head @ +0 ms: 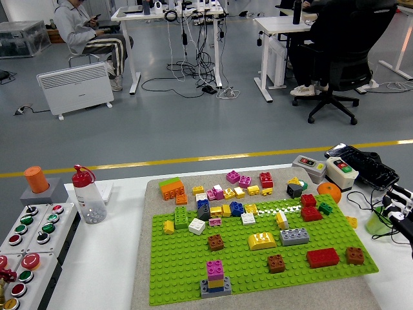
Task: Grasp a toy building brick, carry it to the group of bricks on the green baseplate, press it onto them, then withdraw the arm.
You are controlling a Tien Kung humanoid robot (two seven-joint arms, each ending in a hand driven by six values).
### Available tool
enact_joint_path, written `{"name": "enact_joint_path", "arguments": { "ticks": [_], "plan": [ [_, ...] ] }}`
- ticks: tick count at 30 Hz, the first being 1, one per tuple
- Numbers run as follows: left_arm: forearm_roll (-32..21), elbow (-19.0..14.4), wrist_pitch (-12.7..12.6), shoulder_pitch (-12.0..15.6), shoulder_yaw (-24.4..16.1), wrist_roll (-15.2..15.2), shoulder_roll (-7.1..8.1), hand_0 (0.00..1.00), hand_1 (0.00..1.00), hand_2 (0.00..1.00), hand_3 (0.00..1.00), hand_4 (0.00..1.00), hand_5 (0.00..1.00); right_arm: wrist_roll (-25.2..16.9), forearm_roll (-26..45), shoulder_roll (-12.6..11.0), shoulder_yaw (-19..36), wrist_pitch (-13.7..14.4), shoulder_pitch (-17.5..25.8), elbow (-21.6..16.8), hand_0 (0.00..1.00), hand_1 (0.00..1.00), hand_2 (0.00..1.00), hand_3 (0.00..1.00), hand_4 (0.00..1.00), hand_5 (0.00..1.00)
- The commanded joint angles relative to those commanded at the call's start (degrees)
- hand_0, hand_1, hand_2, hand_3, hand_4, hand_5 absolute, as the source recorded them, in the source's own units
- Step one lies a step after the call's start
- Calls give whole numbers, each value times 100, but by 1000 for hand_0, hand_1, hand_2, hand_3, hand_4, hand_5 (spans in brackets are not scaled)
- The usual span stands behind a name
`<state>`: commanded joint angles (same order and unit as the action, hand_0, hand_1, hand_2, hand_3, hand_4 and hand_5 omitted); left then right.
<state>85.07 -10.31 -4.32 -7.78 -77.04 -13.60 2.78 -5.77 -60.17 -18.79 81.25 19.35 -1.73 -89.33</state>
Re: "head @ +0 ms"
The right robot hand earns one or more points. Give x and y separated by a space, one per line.
400 206

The red sloped brick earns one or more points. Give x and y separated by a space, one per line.
311 213

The large red brick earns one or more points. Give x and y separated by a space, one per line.
322 258

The pink square brick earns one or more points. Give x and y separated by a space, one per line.
233 177
245 181

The brown square brick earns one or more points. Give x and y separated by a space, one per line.
355 256
276 264
215 243

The dark green brick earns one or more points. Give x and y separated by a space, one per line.
325 209

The red square brick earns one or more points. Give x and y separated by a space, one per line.
308 201

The small green white brick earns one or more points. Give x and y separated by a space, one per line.
303 185

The dark grey square brick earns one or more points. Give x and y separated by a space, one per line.
294 191

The yellow sloped brick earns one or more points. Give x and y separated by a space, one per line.
293 181

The long grey brick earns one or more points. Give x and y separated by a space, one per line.
294 237

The yellow and white brick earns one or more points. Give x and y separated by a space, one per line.
282 222

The small yellow brick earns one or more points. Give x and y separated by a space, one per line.
266 192

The tall red brick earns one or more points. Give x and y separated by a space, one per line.
266 180

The yellow curved brick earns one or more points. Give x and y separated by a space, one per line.
262 241

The blue square brick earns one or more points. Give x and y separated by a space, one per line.
237 209

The tall pink brick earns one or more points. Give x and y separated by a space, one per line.
218 193

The small pink flat brick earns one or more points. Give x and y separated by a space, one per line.
215 221

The small light pink brick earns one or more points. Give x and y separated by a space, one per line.
211 195

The grey base brick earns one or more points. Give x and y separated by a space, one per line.
227 285

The pink stacked brick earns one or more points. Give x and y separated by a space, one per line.
215 270

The dark grey sloped brick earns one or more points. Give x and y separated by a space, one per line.
204 213

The small blue brick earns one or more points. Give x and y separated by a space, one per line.
202 204

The yellow flat stacked brick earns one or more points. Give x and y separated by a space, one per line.
215 283

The blue flat stacked brick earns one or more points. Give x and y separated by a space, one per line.
216 289

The small orange brick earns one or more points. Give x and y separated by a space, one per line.
181 199

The tall lime brick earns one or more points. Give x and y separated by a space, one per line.
181 219

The green baseplate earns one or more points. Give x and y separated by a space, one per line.
180 258

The large orange brick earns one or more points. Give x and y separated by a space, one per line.
172 191

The lime flat brick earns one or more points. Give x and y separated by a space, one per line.
168 181

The green translucent cup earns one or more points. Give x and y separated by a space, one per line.
376 226

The black plastic tray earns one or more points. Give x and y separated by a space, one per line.
371 168

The orange fruit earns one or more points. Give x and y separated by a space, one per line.
329 192

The white power strip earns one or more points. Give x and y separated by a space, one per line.
372 84

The white desk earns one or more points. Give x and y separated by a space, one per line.
395 68
135 16
280 24

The seated person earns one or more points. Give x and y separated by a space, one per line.
301 61
71 29

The black office chair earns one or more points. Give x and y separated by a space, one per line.
348 38

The white computer case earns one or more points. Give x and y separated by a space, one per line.
276 64

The black hanging adapter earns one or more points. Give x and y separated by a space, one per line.
259 40

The black bottle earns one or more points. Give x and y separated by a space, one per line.
297 13

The black power strip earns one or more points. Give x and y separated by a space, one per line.
209 90

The white flat plate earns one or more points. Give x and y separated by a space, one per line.
109 192

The clear bottle red cap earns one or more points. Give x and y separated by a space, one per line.
89 200

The dark blue bottle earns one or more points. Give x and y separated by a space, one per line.
147 8

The grey laptop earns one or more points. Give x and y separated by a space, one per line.
132 9

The grey square block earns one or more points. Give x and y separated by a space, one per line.
58 193

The white panel heater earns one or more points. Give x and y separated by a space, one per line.
75 87

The grey push-button box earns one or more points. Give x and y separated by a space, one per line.
24 224
51 223

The metal chair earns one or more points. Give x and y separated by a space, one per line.
84 55

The orange cylinder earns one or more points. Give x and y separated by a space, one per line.
36 179

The grey emergency-stop button box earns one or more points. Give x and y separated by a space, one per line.
11 263
38 277

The wooden crate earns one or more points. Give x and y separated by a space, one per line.
55 35

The floor socket box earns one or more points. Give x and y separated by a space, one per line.
21 109

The brass fitting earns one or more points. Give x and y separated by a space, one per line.
2 290

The clear storage box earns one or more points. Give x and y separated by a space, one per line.
22 38

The black floor device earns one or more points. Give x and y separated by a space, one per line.
3 76

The white two-button switch box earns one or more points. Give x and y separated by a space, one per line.
342 177

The grey two-button switch box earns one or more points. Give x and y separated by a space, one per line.
306 163

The small white camera device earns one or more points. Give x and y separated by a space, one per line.
158 7

